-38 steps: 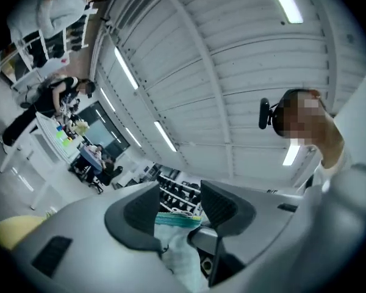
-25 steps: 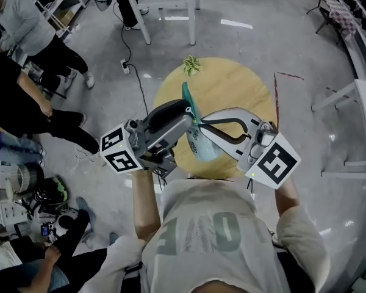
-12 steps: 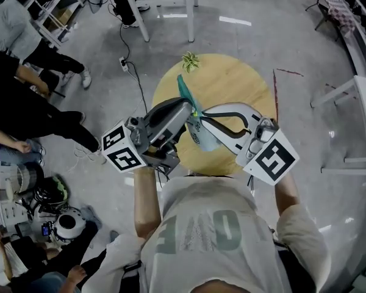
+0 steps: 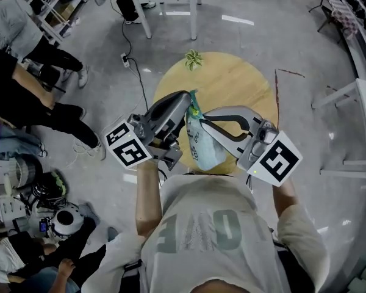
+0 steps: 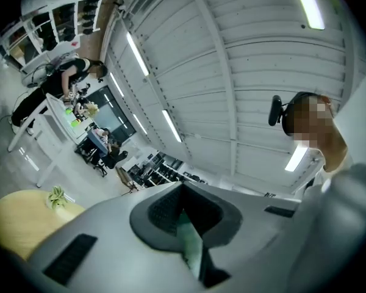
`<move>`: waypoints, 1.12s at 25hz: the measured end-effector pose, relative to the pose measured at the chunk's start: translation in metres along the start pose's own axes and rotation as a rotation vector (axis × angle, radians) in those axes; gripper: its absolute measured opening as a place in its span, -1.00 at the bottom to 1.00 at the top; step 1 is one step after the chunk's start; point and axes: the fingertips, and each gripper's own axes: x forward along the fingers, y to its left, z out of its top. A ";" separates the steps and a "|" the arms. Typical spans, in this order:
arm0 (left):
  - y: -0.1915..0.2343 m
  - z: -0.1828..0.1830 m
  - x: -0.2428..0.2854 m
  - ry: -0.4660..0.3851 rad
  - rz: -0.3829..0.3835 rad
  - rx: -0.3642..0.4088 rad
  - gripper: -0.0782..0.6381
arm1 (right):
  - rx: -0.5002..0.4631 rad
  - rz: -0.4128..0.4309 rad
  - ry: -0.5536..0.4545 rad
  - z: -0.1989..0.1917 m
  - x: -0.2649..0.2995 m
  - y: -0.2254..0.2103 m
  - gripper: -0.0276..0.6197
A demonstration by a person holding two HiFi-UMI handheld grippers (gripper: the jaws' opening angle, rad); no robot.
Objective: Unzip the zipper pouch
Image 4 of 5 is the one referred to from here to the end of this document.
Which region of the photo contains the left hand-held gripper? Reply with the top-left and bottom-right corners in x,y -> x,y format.
105,90 -> 192,171

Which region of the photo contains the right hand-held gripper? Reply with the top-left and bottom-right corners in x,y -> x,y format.
199,106 -> 303,187

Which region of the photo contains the light blue plastic packet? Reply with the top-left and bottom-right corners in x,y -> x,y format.
185,89 -> 228,171

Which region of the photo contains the person's left forearm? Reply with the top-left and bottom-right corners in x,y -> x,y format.
135,163 -> 165,238

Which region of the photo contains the person's right forearm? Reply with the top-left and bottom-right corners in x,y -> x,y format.
271,177 -> 306,223

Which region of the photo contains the small potted plant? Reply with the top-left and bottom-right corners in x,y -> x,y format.
184,49 -> 204,72

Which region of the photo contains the person's beige printed shirt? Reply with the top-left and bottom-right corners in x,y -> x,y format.
82,174 -> 330,293

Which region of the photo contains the cardboard box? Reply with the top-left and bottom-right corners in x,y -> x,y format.
50,3 -> 76,27

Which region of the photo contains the white shelving unit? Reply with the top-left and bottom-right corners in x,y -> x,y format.
344,0 -> 366,82
0,0 -> 88,47

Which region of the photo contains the black green headgear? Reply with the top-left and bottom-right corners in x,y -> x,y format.
32,169 -> 70,201

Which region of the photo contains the white round helmet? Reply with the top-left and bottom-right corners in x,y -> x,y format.
51,202 -> 87,237

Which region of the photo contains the checkered cloth table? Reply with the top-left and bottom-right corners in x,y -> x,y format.
307,0 -> 360,42

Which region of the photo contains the black power cable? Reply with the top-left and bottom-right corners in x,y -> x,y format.
121,18 -> 134,57
127,56 -> 149,112

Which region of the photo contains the white power cable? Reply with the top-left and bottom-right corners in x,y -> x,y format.
65,67 -> 147,168

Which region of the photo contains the black shoulder strap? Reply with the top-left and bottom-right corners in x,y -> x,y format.
273,239 -> 317,293
123,259 -> 143,293

